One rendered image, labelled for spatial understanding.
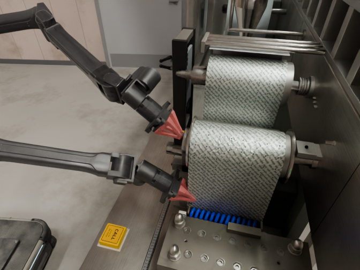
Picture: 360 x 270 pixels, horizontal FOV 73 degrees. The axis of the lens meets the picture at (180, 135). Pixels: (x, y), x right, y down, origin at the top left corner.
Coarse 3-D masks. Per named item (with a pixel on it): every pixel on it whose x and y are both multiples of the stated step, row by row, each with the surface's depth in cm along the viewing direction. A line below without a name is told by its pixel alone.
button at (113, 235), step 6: (108, 228) 84; (114, 228) 84; (120, 228) 84; (102, 234) 82; (108, 234) 82; (114, 234) 82; (120, 234) 82; (102, 240) 81; (108, 240) 81; (114, 240) 81; (120, 240) 81; (108, 246) 81; (114, 246) 80
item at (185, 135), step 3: (186, 129) 68; (189, 129) 68; (186, 132) 67; (183, 135) 67; (186, 135) 67; (183, 138) 67; (186, 138) 66; (183, 141) 67; (186, 141) 66; (183, 144) 67; (183, 147) 67; (183, 150) 68
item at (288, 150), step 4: (288, 136) 63; (288, 140) 61; (288, 144) 61; (288, 148) 60; (288, 152) 60; (288, 156) 60; (284, 160) 60; (288, 160) 60; (284, 164) 60; (288, 164) 60; (284, 168) 60; (284, 172) 61; (280, 176) 63
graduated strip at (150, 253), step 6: (168, 204) 95; (162, 210) 92; (162, 216) 90; (162, 222) 88; (156, 228) 87; (156, 234) 85; (156, 240) 83; (150, 246) 82; (150, 252) 80; (150, 258) 79; (144, 264) 77
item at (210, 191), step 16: (192, 176) 70; (208, 176) 68; (192, 192) 74; (208, 192) 72; (224, 192) 70; (240, 192) 69; (256, 192) 67; (272, 192) 66; (208, 208) 77; (224, 208) 75; (240, 208) 73; (256, 208) 71
